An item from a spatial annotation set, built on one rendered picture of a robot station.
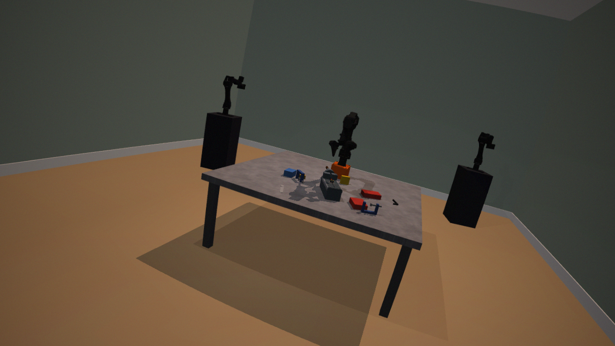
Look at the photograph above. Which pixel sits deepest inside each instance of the dark blue c-clamp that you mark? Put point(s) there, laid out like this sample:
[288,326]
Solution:
[369,211]
[301,178]

